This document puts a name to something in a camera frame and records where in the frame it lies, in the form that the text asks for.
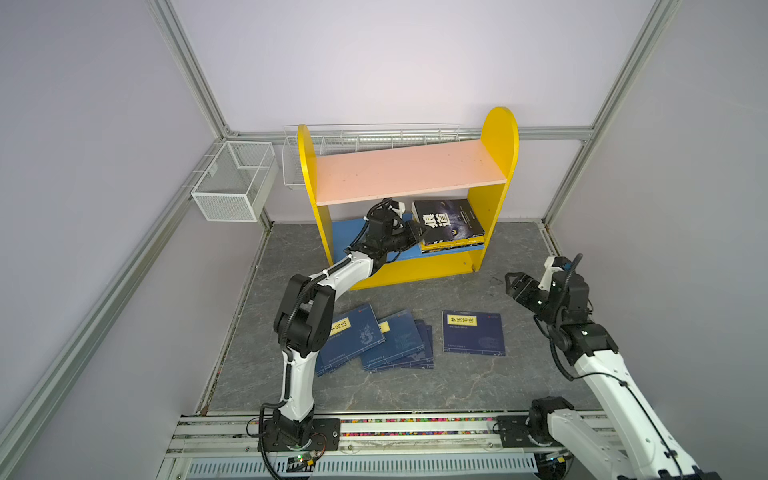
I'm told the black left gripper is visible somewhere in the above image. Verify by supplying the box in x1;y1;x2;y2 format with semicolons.
384;220;431;253

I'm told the yellow wooden bookshelf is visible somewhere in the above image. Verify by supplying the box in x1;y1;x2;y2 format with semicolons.
297;107;520;294

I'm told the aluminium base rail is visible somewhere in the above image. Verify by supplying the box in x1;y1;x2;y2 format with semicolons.
157;411;573;479

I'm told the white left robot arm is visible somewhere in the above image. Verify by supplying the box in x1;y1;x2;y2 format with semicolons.
259;213;421;447

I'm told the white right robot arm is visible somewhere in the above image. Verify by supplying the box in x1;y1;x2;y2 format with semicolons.
505;265;719;479

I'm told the yellow cartoon cover book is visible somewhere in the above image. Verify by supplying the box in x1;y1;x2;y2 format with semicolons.
419;236;485;253

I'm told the black book with yellow title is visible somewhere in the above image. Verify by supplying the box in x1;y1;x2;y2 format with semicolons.
419;243;485;256

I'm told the white wire basket rear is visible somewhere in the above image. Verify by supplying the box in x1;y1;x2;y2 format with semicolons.
281;123;461;189

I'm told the dark wolf cover book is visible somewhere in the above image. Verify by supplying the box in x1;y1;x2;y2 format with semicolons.
412;199;485;247

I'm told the white mesh basket left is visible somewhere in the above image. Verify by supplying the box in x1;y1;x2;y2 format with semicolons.
192;141;279;223

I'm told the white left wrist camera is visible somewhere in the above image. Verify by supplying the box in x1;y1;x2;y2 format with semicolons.
384;199;406;218

